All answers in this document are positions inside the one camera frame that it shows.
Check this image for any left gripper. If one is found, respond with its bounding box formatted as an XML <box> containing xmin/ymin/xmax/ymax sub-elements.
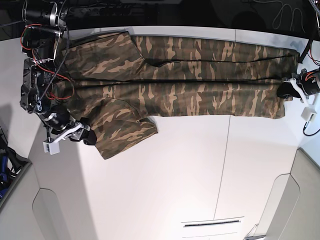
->
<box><xmin>276</xmin><ymin>73</ymin><xmax>313</xmax><ymax>99</ymax></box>

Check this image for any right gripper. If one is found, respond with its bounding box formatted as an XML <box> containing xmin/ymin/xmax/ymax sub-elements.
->
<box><xmin>47</xmin><ymin>117</ymin><xmax>97</xmax><ymax>146</ymax></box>

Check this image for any camouflage T-shirt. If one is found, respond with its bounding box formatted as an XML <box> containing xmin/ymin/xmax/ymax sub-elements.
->
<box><xmin>52</xmin><ymin>31</ymin><xmax>300</xmax><ymax>159</ymax></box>

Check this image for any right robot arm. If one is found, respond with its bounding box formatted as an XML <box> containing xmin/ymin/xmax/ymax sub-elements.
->
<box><xmin>20</xmin><ymin>0</ymin><xmax>97</xmax><ymax>148</ymax></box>

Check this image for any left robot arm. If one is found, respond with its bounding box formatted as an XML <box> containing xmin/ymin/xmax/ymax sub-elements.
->
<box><xmin>276</xmin><ymin>0</ymin><xmax>320</xmax><ymax>100</ymax></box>

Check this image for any black power strip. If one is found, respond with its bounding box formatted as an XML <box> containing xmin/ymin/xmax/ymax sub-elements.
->
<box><xmin>69</xmin><ymin>6</ymin><xmax>131</xmax><ymax>16</ymax></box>

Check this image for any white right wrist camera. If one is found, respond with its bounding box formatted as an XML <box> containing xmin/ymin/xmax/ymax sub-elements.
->
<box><xmin>43</xmin><ymin>122</ymin><xmax>84</xmax><ymax>155</ymax></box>

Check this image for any grey cable loop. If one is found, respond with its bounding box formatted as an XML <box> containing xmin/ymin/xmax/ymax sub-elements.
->
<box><xmin>272</xmin><ymin>0</ymin><xmax>307</xmax><ymax>33</ymax></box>

